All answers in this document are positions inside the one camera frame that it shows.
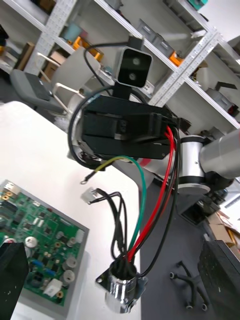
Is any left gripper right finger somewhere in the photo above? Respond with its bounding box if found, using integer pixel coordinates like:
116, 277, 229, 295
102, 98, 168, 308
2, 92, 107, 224
196, 239, 240, 320

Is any cable bundle with metal plug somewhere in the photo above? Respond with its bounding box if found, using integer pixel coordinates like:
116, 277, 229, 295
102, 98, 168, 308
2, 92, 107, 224
79, 124, 182, 315

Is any grey chair white frame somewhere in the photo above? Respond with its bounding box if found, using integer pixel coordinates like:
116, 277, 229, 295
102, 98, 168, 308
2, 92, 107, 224
9, 46, 101, 116

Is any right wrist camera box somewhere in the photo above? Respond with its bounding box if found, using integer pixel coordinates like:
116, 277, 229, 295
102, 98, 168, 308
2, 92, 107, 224
114, 45, 154, 89

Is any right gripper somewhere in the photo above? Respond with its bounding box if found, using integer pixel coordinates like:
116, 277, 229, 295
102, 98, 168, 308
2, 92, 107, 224
81, 95, 181, 161

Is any white shelf with goods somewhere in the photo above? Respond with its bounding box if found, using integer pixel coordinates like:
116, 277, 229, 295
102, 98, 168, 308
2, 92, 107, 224
0, 0, 240, 131

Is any green circuit board grey frame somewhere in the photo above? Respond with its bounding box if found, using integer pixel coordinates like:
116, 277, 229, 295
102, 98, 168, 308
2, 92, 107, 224
0, 179, 90, 316

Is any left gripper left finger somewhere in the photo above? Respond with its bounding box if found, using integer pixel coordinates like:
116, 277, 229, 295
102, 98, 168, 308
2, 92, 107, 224
0, 241, 30, 320

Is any black stand foot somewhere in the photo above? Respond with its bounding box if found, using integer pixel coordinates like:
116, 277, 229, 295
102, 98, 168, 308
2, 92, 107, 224
169, 260, 209, 312

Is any cardboard box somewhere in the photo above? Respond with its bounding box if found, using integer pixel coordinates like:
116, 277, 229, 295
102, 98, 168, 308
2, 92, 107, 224
206, 209, 240, 254

